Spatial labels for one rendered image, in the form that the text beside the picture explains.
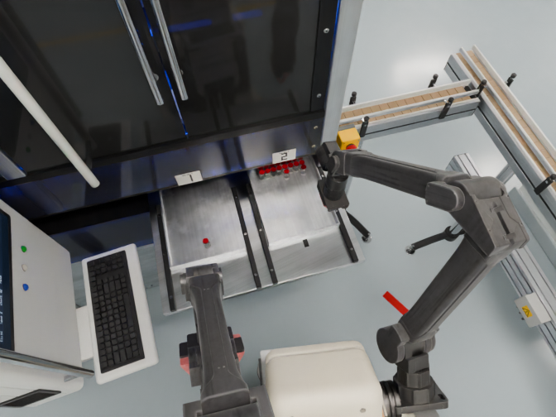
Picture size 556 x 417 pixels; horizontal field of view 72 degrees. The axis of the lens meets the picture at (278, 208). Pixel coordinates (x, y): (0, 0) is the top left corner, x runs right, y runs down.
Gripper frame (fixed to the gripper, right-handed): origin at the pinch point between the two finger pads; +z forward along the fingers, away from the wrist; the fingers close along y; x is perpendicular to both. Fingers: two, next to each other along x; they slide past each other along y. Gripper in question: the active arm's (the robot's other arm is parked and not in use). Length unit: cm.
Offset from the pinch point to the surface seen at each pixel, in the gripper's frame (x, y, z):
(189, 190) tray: 43, 31, 21
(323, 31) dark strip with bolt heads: -3.0, 28.2, -40.8
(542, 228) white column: -142, -2, 99
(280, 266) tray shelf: 18.2, -8.0, 20.4
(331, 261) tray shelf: 0.6, -10.8, 20.3
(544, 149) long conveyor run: -92, 8, 16
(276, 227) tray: 15.3, 6.4, 20.5
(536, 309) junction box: -81, -43, 53
